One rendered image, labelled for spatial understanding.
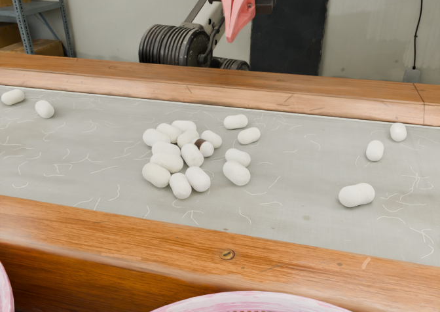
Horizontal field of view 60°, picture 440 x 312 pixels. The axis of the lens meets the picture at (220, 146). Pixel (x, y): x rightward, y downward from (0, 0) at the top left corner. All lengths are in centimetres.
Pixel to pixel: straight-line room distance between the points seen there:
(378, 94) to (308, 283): 40
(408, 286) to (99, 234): 23
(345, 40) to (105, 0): 161
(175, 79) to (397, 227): 41
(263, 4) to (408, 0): 192
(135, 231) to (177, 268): 5
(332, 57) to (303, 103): 193
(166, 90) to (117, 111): 9
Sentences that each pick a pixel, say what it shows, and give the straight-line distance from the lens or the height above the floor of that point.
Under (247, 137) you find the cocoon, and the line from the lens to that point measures 48.
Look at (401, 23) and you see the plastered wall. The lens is 249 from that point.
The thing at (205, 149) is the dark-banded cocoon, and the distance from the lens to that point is 45.
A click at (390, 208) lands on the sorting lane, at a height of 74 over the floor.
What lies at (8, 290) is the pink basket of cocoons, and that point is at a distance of 30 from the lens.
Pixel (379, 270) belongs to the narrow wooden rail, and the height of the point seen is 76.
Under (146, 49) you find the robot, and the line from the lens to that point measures 89.
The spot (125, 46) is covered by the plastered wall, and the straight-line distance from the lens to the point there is 293.
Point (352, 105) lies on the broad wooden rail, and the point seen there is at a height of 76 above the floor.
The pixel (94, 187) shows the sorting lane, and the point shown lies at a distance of 43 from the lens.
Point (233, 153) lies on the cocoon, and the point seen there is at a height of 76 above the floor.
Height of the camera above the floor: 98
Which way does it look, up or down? 29 degrees down
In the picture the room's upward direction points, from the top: straight up
